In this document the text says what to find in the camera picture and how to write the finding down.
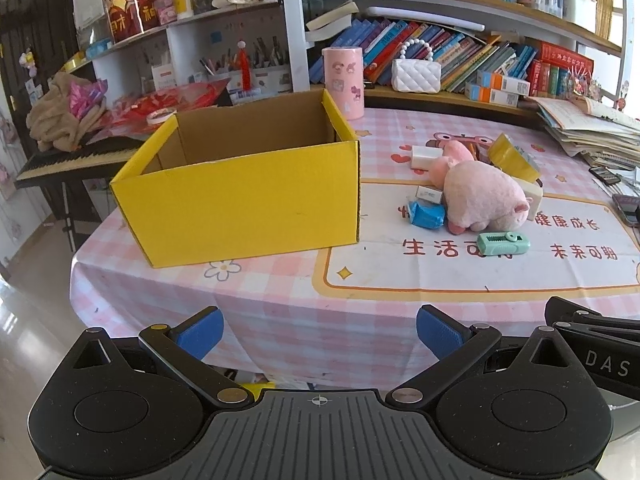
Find white bookshelf unit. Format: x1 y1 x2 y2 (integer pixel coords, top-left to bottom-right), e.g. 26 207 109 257
60 0 632 126

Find pink cartoon cylinder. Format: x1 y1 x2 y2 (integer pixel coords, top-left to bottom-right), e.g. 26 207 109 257
321 46 366 121

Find blue crinkled packet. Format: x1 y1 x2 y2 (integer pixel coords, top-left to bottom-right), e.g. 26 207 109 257
406 200 446 231

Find white pen holder with pens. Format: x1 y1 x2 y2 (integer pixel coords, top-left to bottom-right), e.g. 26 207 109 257
249 35 294 97

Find red tassel charm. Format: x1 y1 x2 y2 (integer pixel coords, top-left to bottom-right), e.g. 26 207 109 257
235 40 254 92

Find stack of papers and workbooks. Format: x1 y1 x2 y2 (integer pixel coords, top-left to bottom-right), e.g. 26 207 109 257
530 95 640 172

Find beige fleece blanket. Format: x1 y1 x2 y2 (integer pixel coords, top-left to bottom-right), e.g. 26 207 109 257
26 71 108 153

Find red paper-cut sheets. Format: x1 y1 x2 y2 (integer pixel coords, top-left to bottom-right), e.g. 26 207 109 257
97 82 233 137

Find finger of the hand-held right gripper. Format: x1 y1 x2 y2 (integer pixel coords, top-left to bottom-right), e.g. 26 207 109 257
544 296 640 327

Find row of red dictionaries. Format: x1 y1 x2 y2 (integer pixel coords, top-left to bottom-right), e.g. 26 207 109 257
527 41 596 99

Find orange white carton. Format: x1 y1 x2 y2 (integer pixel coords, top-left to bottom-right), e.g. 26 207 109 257
475 71 531 96
465 82 521 107

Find black electronic keyboard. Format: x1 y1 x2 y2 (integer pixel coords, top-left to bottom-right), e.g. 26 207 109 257
14 132 152 191

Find red gift box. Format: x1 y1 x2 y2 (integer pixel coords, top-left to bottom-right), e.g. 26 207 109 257
100 0 162 44

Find pink small box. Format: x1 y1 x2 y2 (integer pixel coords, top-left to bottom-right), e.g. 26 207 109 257
154 0 179 25

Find row of colourful books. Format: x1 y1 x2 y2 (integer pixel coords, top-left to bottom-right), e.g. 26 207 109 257
307 17 540 94

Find gold tape roll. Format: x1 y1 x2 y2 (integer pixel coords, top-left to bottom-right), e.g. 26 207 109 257
62 52 99 74

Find yellow cardboard box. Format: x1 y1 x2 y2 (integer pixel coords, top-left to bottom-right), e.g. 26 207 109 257
109 87 362 269

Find white quilted pearl-handle handbag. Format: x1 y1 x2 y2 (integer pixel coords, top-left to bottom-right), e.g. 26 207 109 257
391 37 443 94

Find light blue box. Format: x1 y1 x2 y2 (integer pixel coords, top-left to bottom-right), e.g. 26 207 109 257
85 37 114 59

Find pink plush pig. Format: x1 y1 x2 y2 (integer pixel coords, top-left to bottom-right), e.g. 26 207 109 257
429 140 533 236

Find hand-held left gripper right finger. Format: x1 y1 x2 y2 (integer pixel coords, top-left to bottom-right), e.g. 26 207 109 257
388 304 577 409

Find pink foil wrapping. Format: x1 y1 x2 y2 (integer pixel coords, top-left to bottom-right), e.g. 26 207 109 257
67 80 109 122

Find black keyboard stand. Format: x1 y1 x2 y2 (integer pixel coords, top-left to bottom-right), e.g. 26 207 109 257
42 180 103 257

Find yellow packing tape roll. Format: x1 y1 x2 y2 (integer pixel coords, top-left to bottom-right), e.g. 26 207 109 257
487 132 542 183

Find white rectangular eraser box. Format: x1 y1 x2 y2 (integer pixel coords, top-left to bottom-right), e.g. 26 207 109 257
411 145 447 170

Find cream white block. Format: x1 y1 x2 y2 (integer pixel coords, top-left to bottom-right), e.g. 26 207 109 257
514 177 545 217

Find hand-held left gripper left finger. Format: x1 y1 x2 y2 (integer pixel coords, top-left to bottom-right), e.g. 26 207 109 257
65 305 255 411

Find white card with red label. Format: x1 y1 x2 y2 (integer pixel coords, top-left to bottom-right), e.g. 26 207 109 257
150 62 179 92

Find small pen cup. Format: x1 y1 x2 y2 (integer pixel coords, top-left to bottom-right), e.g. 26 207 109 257
199 51 237 79

